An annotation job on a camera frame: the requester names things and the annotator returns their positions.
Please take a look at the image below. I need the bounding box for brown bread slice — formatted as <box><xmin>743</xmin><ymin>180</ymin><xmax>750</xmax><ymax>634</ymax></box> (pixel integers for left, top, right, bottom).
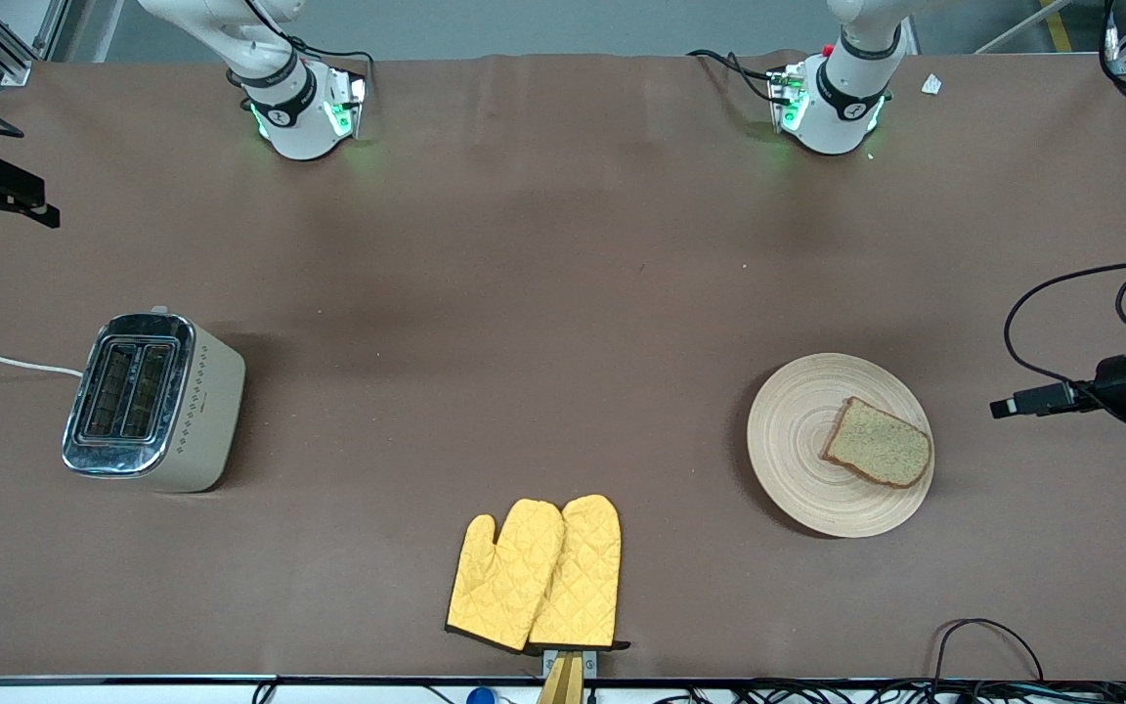
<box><xmin>820</xmin><ymin>396</ymin><xmax>933</xmax><ymax>489</ymax></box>

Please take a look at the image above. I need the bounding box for round wooden plate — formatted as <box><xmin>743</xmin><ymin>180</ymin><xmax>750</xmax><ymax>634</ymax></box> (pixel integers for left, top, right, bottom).
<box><xmin>747</xmin><ymin>353</ymin><xmax>936</xmax><ymax>539</ymax></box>

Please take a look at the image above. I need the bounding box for beige chrome two-slot toaster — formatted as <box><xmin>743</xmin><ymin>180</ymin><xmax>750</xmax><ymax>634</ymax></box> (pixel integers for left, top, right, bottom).
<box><xmin>62</xmin><ymin>311</ymin><xmax>247</xmax><ymax>494</ymax></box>

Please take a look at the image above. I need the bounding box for yellow quilted oven mitt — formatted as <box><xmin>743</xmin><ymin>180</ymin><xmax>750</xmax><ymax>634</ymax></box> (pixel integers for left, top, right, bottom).
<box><xmin>529</xmin><ymin>494</ymin><xmax>630</xmax><ymax>652</ymax></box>
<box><xmin>446</xmin><ymin>499</ymin><xmax>566</xmax><ymax>654</ymax></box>

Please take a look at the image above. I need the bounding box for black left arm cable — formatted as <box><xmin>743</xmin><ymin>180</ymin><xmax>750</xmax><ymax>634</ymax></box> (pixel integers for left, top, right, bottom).
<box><xmin>1003</xmin><ymin>252</ymin><xmax>1126</xmax><ymax>423</ymax></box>

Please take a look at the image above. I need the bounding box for black looped cable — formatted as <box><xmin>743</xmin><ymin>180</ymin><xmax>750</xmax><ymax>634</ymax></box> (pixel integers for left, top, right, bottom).
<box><xmin>932</xmin><ymin>618</ymin><xmax>1045</xmax><ymax>682</ymax></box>

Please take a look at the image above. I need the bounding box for black cable bundle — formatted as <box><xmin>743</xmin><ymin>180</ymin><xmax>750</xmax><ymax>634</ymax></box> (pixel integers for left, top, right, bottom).
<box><xmin>661</xmin><ymin>680</ymin><xmax>1126</xmax><ymax>704</ymax></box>

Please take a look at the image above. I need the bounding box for black right base cable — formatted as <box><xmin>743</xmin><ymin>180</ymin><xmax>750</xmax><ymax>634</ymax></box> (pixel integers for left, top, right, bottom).
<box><xmin>280</xmin><ymin>34</ymin><xmax>375</xmax><ymax>99</ymax></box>

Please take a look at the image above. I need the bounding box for black base cable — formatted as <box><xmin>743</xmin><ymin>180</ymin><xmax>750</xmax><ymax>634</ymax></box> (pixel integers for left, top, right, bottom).
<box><xmin>688</xmin><ymin>49</ymin><xmax>781</xmax><ymax>104</ymax></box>
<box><xmin>280</xmin><ymin>34</ymin><xmax>375</xmax><ymax>99</ymax></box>

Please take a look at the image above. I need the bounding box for black left base cable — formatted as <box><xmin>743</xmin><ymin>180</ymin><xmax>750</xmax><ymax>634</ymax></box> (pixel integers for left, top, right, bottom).
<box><xmin>688</xmin><ymin>49</ymin><xmax>781</xmax><ymax>104</ymax></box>

